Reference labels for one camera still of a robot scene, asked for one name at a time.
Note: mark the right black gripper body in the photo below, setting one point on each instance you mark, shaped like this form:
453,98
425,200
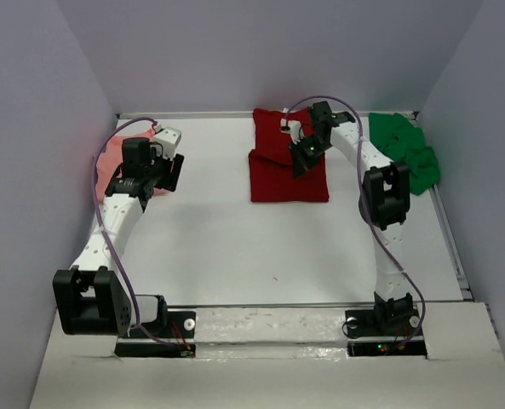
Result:
305,152

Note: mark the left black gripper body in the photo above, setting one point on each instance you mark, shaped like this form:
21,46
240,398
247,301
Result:
174,171

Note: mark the dark red t shirt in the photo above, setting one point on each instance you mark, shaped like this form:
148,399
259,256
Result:
271,170

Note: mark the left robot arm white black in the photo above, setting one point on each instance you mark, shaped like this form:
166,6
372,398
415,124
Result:
93,295

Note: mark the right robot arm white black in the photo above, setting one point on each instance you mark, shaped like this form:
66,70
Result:
384,201

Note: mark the folded pink t shirt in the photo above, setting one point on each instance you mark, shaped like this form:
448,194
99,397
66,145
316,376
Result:
111,158

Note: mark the crumpled green t shirt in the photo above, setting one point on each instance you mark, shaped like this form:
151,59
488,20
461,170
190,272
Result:
401,141

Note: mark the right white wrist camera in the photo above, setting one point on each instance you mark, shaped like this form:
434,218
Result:
295,129

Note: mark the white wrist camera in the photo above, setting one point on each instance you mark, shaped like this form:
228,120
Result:
165,140
295,129

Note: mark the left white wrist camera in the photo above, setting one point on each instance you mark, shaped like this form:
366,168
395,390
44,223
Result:
165,140

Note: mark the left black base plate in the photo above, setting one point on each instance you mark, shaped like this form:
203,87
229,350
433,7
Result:
177,338

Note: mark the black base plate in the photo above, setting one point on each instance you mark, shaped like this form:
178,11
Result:
177,338
373,337

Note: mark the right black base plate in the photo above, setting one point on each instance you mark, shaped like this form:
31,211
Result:
373,337

